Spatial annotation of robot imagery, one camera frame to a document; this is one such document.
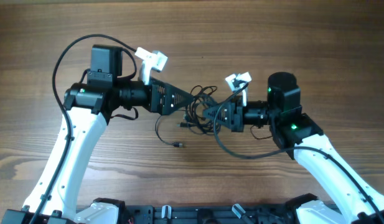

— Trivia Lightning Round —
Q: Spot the black right camera cable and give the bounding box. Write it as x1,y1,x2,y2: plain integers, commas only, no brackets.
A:
212,81,382,224

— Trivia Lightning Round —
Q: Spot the thin black usb cable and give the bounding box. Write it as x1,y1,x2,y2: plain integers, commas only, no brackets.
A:
154,84,219,149

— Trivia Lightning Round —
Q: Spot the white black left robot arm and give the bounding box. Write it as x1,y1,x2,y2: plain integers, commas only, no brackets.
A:
2,45,193,223

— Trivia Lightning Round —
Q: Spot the black aluminium base frame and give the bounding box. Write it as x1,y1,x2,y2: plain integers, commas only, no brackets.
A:
119,204,298,224

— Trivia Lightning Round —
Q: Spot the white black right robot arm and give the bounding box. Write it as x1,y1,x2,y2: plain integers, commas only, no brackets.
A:
203,72,384,223

